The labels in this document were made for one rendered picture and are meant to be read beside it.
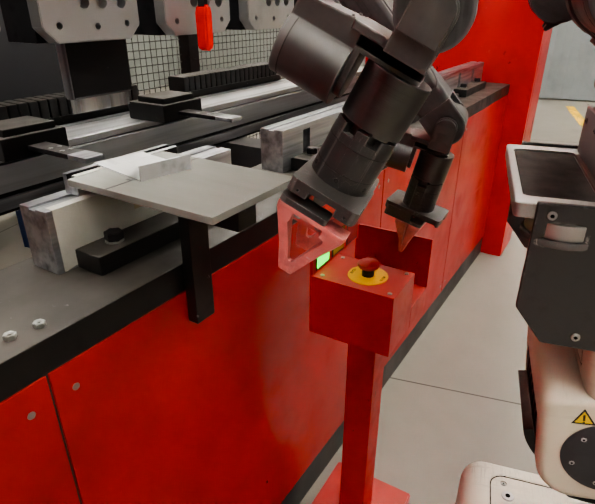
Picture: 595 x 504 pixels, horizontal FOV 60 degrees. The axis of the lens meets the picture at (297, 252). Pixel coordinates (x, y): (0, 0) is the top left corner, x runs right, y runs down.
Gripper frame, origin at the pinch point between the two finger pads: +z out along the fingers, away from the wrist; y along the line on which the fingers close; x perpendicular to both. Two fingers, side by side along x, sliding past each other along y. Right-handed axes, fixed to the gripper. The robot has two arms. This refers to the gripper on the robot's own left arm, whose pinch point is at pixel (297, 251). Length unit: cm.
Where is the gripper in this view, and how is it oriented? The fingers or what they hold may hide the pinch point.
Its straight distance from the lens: 51.5
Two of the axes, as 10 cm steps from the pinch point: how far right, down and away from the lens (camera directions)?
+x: 8.5, 5.3, -0.5
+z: -4.3, 7.4, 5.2
